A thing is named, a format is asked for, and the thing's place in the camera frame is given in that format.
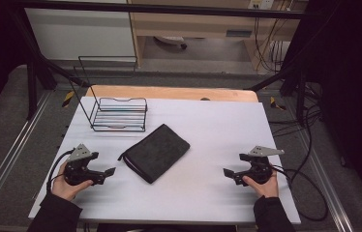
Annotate white power strip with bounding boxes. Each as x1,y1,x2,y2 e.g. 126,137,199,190
248,0,275,10

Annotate yellow black tape marker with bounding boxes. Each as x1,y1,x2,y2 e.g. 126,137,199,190
61,90,75,108
269,96,287,111

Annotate left hand-held gripper black cable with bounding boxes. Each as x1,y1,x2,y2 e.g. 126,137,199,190
45,148,75,194

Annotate white chair base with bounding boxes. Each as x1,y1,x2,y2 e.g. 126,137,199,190
154,35,188,50

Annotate black wire rack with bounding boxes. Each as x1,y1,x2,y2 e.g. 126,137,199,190
69,55,148,133

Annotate person's right hand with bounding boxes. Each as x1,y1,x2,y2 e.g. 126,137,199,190
242,169,280,199

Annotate person's left hand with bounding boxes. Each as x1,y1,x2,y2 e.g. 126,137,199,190
51,160,95,202

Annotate aluminium rail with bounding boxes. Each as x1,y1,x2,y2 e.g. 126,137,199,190
298,129,354,232
0,91,52,220

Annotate white table cover sheet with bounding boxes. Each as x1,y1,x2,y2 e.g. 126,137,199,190
28,96,302,225

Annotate hand-held gripper black cable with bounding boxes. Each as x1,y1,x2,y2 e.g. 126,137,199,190
45,148,75,194
270,163,329,222

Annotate light wooden desk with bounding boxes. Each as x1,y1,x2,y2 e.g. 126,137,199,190
127,0,309,71

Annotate black floor cables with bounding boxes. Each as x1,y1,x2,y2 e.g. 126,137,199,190
267,81,324,185

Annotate right hand-held gripper black cable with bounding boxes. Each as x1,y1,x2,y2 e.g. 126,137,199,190
270,163,329,222

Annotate wooden table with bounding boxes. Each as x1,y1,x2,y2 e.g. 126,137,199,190
85,84,259,103

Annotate black metal stand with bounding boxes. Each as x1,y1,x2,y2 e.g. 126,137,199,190
8,6,90,121
248,57,309,127

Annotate black horizontal frame bar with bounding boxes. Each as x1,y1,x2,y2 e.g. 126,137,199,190
8,0,313,19

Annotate white cabinet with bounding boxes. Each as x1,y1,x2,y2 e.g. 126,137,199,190
23,0,137,62

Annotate hanging black cable bundle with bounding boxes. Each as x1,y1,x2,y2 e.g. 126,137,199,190
253,17,294,73

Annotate dark grey towel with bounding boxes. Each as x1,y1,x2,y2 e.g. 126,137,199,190
117,123,192,185

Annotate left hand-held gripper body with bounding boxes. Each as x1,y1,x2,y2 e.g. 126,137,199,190
63,143,106,187

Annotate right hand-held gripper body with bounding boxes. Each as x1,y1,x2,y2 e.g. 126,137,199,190
236,145,286,186

